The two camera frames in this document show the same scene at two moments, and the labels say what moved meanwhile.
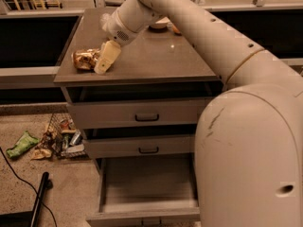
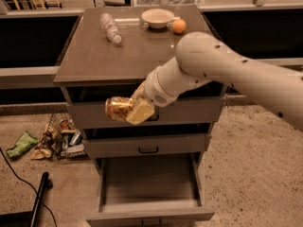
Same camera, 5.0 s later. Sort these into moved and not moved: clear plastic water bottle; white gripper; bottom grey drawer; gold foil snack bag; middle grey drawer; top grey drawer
Moved: white gripper; gold foil snack bag
Not moved: bottom grey drawer; middle grey drawer; top grey drawer; clear plastic water bottle
